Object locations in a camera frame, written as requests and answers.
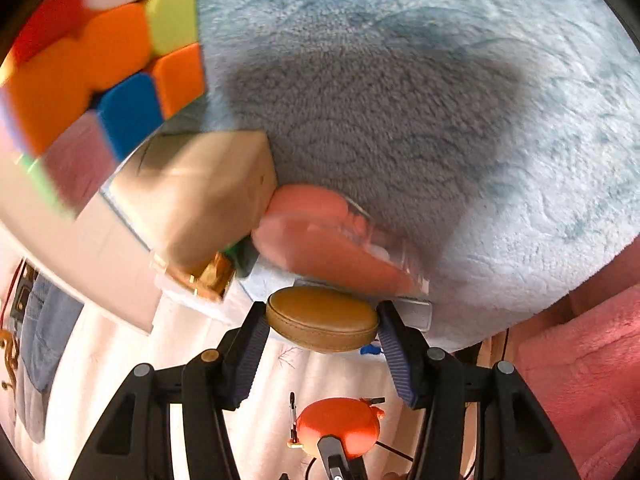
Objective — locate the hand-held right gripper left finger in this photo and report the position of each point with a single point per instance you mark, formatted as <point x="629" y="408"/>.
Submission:
<point x="245" y="360"/>

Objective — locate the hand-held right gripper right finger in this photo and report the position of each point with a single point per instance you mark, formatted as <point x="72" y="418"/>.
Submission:
<point x="400" y="360"/>

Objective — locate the brown round leather case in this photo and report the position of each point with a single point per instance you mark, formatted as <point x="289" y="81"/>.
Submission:
<point x="320" y="317"/>

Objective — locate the white storage bin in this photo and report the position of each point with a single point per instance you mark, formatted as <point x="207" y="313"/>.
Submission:
<point x="100" y="270"/>

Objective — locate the orange round pouch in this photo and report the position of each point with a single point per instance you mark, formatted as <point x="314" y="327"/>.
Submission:
<point x="340" y="422"/>

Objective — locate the gold foil small box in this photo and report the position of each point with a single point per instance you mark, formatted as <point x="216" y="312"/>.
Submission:
<point x="207" y="275"/>

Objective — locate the green and black small item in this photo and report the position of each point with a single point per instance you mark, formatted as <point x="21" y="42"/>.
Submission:
<point x="240" y="257"/>

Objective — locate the tan rectangular block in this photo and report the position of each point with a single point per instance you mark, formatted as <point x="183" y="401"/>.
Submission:
<point x="200" y="195"/>

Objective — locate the pink blanket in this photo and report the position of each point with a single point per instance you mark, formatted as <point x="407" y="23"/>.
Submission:
<point x="590" y="385"/>

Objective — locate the blue jeans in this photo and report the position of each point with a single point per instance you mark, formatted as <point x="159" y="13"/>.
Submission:
<point x="45" y="340"/>

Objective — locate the black belt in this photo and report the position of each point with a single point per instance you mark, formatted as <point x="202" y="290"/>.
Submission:
<point x="24" y="295"/>

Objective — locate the blue fluffy mat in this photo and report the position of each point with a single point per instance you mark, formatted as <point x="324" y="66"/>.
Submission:
<point x="400" y="110"/>

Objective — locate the multicoloured puzzle cube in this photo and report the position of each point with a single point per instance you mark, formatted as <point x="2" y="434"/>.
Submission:
<point x="115" y="40"/>

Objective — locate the branch-shaped wall hook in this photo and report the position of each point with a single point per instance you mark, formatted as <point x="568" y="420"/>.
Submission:
<point x="7" y="347"/>

